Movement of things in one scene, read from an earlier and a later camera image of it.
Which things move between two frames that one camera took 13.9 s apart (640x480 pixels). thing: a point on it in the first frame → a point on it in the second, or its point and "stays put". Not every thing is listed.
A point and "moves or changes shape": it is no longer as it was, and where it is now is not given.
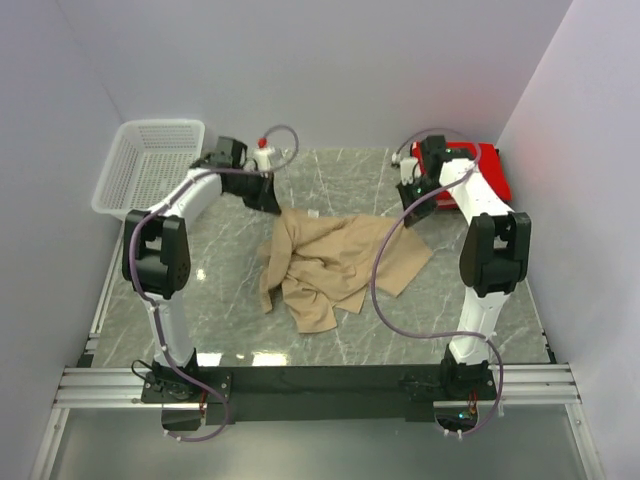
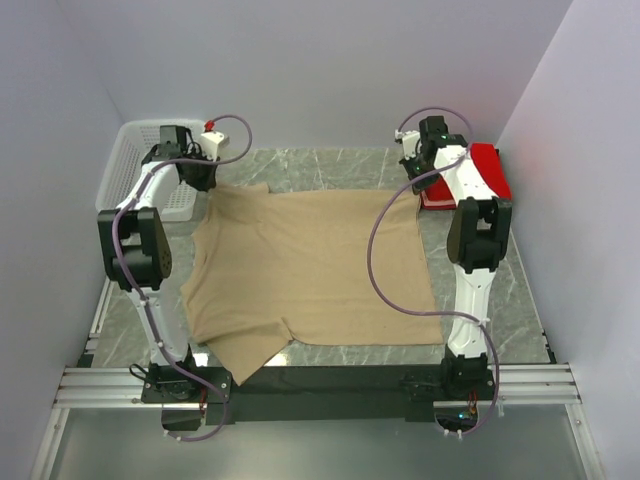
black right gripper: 419,211 → 408,165
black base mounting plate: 251,395 stays put
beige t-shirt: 324,263 moves or changes shape
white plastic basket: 143,161 stays put
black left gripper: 268,202 → 208,182
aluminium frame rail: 517,384 stays put
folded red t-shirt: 488,162 stays put
